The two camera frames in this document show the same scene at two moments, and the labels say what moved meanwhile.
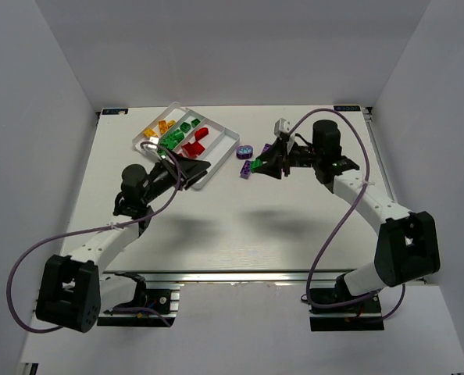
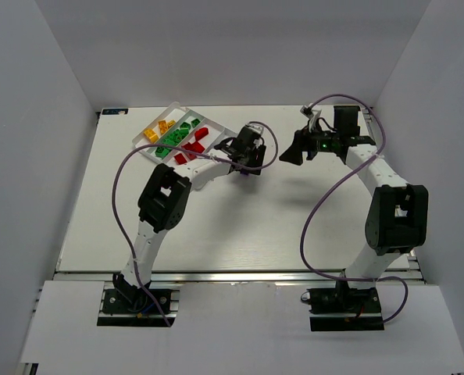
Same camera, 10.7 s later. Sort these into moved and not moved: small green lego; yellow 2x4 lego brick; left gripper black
Moved: left gripper black
Not moved: small green lego; yellow 2x4 lego brick
